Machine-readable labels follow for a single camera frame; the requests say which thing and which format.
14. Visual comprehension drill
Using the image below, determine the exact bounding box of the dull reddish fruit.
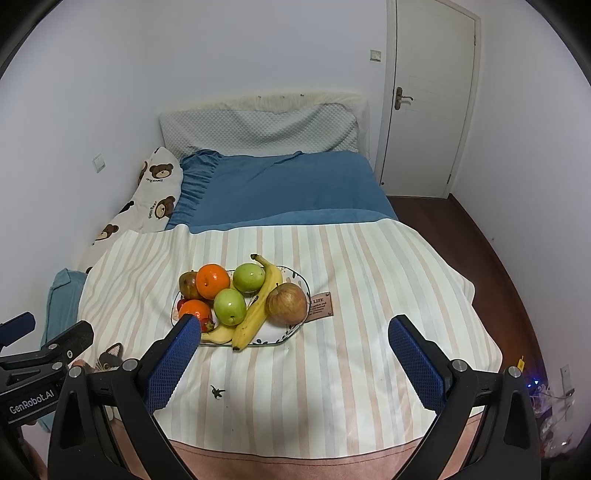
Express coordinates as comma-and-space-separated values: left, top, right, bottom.
178, 271, 200, 298

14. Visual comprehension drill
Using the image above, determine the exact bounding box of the brown leather label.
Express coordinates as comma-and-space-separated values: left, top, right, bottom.
308, 291, 334, 317

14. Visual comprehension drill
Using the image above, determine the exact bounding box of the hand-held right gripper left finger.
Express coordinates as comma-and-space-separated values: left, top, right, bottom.
48, 316, 202, 480

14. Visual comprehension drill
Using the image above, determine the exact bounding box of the floral ceramic plate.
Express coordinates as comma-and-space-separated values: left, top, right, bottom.
172, 265, 311, 348

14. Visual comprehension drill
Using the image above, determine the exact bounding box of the striped blanket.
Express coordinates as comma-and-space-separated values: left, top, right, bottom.
78, 217, 504, 480

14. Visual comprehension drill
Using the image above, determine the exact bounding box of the green apple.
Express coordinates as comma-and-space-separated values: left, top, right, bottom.
232, 263, 266, 296
213, 288, 247, 325

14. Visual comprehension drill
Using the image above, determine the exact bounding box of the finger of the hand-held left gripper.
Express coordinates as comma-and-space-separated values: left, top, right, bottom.
0, 320, 95, 384
0, 312, 37, 354

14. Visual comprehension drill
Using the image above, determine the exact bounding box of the bear print pillow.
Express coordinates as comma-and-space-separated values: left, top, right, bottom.
78, 147, 183, 273

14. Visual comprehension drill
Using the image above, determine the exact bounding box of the long yellow banana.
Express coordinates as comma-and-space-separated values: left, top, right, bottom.
232, 254, 283, 352

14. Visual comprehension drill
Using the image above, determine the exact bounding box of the grey dotted pillow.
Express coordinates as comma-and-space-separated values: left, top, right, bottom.
159, 104, 360, 160

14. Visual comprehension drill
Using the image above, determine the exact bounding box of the blue bed sheet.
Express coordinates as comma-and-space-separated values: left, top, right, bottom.
165, 150, 399, 234

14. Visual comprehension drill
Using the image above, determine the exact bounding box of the white door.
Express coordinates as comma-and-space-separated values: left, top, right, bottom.
376, 0, 482, 199

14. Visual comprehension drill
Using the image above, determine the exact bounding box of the red apple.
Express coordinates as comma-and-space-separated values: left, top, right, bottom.
266, 282, 308, 326

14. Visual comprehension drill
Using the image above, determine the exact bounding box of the tangle of cables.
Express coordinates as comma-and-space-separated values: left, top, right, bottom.
529, 383, 578, 457

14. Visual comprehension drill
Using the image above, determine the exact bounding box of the orange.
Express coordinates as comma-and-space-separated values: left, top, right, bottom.
178, 299, 215, 330
196, 264, 230, 300

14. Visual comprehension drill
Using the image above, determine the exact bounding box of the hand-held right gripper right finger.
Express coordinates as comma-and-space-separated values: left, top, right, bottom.
388, 315, 541, 480

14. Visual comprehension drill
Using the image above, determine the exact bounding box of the short yellow banana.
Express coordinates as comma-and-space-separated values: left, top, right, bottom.
200, 324, 237, 344

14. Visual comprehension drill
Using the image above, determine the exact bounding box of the cat print cloth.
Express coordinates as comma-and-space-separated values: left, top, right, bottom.
95, 342, 125, 372

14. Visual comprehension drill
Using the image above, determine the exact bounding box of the light blue cloth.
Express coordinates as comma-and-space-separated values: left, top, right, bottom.
39, 269, 88, 432

